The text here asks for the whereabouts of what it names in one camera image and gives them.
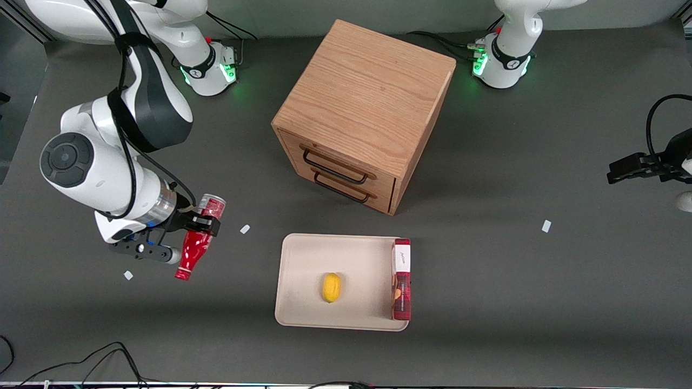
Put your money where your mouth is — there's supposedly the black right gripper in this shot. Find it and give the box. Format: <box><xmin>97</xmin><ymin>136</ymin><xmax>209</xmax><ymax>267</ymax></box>
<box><xmin>158</xmin><ymin>208</ymin><xmax>222</xmax><ymax>242</ymax></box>

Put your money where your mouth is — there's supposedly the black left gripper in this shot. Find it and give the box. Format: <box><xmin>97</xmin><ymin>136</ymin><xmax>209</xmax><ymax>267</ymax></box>
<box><xmin>607</xmin><ymin>129</ymin><xmax>692</xmax><ymax>185</ymax></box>

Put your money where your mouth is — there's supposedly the red coke bottle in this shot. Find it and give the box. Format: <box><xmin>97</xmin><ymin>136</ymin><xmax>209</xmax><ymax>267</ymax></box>
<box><xmin>174</xmin><ymin>193</ymin><xmax>227</xmax><ymax>281</ymax></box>

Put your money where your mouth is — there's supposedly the beige plastic tray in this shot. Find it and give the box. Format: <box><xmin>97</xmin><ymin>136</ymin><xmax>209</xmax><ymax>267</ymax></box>
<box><xmin>274</xmin><ymin>233</ymin><xmax>411</xmax><ymax>332</ymax></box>

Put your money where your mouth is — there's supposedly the wooden drawer front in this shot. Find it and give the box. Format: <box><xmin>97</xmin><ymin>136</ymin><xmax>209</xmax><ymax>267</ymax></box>
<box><xmin>280</xmin><ymin>131</ymin><xmax>398</xmax><ymax>198</ymax></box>
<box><xmin>294</xmin><ymin>162</ymin><xmax>395</xmax><ymax>213</ymax></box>

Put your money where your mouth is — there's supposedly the yellow lemon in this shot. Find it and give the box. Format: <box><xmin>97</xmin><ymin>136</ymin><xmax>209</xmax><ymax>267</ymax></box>
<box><xmin>322</xmin><ymin>272</ymin><xmax>342</xmax><ymax>304</ymax></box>

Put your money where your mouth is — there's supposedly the red cookie box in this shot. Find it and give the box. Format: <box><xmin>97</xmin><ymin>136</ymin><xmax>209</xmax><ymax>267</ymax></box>
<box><xmin>391</xmin><ymin>238</ymin><xmax>411</xmax><ymax>321</ymax></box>

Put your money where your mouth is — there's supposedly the wooden drawer cabinet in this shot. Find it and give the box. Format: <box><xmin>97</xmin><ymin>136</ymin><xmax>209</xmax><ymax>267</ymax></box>
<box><xmin>271</xmin><ymin>19</ymin><xmax>456</xmax><ymax>216</ymax></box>

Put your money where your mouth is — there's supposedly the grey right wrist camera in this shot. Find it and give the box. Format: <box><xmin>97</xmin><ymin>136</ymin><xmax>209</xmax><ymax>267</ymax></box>
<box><xmin>110</xmin><ymin>238</ymin><xmax>182</xmax><ymax>265</ymax></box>

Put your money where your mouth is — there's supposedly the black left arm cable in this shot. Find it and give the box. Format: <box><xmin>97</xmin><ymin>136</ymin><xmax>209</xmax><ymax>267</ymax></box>
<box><xmin>646</xmin><ymin>95</ymin><xmax>692</xmax><ymax>160</ymax></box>

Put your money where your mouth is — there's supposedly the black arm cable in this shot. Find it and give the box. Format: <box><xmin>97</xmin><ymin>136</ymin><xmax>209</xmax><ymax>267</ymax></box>
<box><xmin>646</xmin><ymin>95</ymin><xmax>692</xmax><ymax>160</ymax></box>
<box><xmin>81</xmin><ymin>0</ymin><xmax>196</xmax><ymax>220</ymax></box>

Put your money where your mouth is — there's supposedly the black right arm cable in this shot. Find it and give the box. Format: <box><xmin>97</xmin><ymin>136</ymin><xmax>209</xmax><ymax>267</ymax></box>
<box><xmin>81</xmin><ymin>0</ymin><xmax>196</xmax><ymax>220</ymax></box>

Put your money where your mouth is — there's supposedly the black metal drawer handle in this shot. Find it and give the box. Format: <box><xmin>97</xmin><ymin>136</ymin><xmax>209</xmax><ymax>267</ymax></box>
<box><xmin>312</xmin><ymin>172</ymin><xmax>375</xmax><ymax>204</ymax></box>
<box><xmin>302</xmin><ymin>147</ymin><xmax>377</xmax><ymax>185</ymax></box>

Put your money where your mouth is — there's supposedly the black floor cable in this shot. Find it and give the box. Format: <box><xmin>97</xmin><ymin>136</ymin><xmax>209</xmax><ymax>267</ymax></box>
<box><xmin>307</xmin><ymin>380</ymin><xmax>375</xmax><ymax>389</ymax></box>
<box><xmin>16</xmin><ymin>341</ymin><xmax>148</xmax><ymax>389</ymax></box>
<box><xmin>0</xmin><ymin>335</ymin><xmax>15</xmax><ymax>377</ymax></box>

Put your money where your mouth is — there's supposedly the black base cable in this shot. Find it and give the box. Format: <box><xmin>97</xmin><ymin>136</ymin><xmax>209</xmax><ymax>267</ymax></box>
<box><xmin>406</xmin><ymin>15</ymin><xmax>507</xmax><ymax>62</ymax></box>
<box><xmin>207</xmin><ymin>12</ymin><xmax>258</xmax><ymax>66</ymax></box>

